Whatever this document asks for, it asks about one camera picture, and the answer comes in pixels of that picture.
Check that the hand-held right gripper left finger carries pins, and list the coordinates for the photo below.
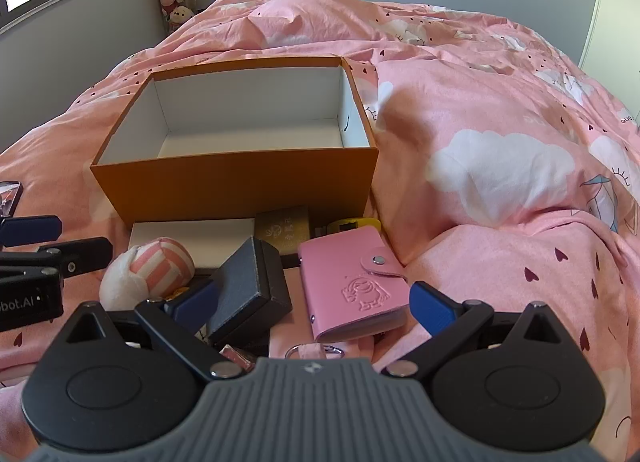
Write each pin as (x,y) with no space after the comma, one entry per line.
(195,302)

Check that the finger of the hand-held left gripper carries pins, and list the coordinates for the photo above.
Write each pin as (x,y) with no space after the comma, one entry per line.
(75,254)
(30,231)

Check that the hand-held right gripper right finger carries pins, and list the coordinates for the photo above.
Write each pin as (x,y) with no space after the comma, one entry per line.
(432,307)

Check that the dark printed box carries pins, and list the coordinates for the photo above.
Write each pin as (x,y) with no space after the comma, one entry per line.
(10,199)

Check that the dark grey box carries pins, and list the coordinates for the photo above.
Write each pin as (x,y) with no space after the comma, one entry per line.
(240,292)

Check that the white and black plush toy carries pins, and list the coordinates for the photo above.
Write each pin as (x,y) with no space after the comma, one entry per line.
(125,282)

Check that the white glasses case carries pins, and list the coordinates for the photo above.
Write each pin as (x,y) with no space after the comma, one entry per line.
(190,232)

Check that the pink card holder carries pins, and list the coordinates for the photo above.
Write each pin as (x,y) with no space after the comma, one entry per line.
(345,292)

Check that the yellow tape measure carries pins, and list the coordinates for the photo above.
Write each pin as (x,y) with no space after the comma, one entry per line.
(367,227)

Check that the small gold box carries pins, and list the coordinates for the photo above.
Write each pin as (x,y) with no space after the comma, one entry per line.
(282,232)

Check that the orange cardboard box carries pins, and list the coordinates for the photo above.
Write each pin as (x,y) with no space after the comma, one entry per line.
(225,192)

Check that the pink cloud print blanket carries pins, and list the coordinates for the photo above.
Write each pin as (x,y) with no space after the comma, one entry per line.
(500,91)

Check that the white wardrobe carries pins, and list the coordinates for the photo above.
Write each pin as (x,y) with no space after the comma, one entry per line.
(615,16)

